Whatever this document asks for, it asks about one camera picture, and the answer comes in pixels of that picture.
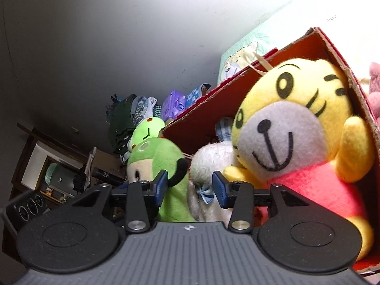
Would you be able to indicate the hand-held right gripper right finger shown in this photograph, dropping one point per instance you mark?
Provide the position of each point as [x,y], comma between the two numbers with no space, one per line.
[218,187]

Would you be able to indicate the green frog plush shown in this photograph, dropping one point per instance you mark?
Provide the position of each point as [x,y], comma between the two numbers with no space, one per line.
[147,130]

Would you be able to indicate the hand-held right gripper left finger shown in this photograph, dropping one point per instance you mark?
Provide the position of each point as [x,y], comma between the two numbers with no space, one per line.
[161,184]

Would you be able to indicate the red cardboard box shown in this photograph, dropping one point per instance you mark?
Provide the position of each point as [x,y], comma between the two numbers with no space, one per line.
[207,115]

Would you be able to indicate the yellow tiger plush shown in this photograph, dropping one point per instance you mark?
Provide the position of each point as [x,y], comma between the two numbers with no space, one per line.
[297,142]

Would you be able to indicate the black speaker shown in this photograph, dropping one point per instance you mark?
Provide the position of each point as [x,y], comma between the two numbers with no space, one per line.
[28,210]

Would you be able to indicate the green plush with black limbs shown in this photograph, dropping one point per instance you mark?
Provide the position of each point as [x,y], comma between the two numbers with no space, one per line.
[157,154]

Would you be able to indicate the blue checkered packet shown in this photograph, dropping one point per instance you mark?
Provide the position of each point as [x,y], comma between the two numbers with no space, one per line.
[196,93]

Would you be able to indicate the pile of clothes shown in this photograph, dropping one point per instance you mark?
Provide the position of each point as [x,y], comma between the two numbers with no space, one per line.
[121,121]

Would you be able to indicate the white plush rabbit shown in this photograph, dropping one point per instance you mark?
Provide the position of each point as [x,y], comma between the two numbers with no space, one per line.
[207,160]

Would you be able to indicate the green jar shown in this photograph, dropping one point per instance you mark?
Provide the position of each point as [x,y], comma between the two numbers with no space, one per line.
[58,178]

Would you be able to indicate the mauve plush bear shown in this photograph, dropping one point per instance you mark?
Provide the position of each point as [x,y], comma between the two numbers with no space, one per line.
[374,89]

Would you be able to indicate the black cylinder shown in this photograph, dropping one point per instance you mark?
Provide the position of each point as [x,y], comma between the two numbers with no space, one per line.
[107,174]

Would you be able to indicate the dark wooden cabinet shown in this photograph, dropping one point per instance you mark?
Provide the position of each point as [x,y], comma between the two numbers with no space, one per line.
[29,160]

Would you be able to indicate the purple packet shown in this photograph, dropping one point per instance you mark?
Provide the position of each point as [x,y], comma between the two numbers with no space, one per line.
[173,104]

